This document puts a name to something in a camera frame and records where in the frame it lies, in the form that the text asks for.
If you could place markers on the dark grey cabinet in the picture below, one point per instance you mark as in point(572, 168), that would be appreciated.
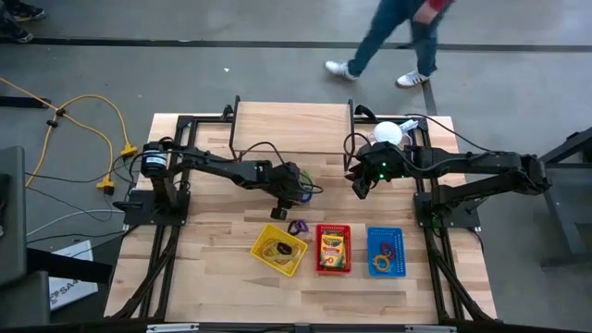
point(11, 208)

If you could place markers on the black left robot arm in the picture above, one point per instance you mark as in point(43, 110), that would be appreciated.
point(208, 166)

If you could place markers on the black metal cart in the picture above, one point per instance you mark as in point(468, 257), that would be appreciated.
point(559, 208)

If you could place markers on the black flat floor bar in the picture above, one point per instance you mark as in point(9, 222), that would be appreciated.
point(23, 102)

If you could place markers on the Crayola crayon box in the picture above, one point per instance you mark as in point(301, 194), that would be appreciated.
point(333, 250)

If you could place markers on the black padded beam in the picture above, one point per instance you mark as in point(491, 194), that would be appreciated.
point(69, 266)

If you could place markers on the wooden desk shelf riser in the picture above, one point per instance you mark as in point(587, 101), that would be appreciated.
point(291, 125)

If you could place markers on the yellow plastic basket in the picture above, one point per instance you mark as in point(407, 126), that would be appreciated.
point(268, 233)

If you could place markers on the red plastic basket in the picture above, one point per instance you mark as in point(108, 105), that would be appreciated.
point(318, 250)

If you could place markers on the person's shoe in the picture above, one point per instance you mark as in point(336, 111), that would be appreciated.
point(28, 10)
point(14, 31)

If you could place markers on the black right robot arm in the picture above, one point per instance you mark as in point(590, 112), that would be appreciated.
point(481, 168)

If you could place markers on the silver edge bracket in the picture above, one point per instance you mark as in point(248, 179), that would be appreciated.
point(172, 328)
point(431, 329)

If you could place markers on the small black band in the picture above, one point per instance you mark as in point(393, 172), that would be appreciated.
point(284, 249)

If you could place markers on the blue plastic basket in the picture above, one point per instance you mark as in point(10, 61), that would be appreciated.
point(398, 240)

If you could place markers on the white printed box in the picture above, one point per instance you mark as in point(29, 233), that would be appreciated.
point(74, 291)

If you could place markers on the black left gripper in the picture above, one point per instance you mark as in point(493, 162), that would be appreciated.
point(287, 182)

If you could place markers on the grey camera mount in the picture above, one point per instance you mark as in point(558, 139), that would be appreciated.
point(302, 328)

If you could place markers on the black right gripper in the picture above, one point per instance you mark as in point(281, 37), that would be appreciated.
point(381, 162)

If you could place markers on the person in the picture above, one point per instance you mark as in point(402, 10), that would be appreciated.
point(384, 28)

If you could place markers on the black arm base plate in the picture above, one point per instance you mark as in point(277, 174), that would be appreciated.
point(139, 215)
point(464, 217)

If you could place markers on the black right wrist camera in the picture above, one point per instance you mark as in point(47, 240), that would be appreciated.
point(361, 189)

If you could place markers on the dark grey block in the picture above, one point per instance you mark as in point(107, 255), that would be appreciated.
point(23, 300)

